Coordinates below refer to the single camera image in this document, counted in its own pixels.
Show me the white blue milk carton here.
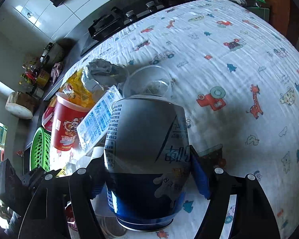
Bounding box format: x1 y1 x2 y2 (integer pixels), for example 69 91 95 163
77 85 122 156

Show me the blue white drink can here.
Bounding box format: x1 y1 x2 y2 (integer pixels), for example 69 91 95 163
104 96 190 232

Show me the red instant noodle cup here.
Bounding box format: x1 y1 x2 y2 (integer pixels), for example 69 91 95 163
51 92 90 151

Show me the yellow snack bag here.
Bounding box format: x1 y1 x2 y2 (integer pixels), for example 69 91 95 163
59 69 95 109

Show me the grey white paper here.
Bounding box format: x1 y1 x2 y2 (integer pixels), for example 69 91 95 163
81 59 128 91

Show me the clear plastic cup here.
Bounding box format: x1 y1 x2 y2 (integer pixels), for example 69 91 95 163
122 65 172 98

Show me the green plastic waste basket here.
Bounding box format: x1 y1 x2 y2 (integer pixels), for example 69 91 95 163
30 127 51 172

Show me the round wooden chopping block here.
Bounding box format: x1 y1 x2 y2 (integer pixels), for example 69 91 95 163
5 91 39 120

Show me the white cartoon print tablecloth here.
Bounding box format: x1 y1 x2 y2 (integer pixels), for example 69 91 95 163
66 0 299 238

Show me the yellow label sauce bottle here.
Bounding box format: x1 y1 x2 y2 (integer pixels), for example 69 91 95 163
36 70 50 87

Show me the pink dish rag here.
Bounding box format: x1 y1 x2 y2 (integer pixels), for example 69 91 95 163
51 62 63 85

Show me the red cap sauce bottle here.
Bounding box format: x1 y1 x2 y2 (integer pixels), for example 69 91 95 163
22 64 38 84

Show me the steel cooking pot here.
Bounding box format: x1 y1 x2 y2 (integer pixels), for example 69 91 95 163
40 42 64 65

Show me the black gas stove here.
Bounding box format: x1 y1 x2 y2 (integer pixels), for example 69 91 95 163
80 0 195 57

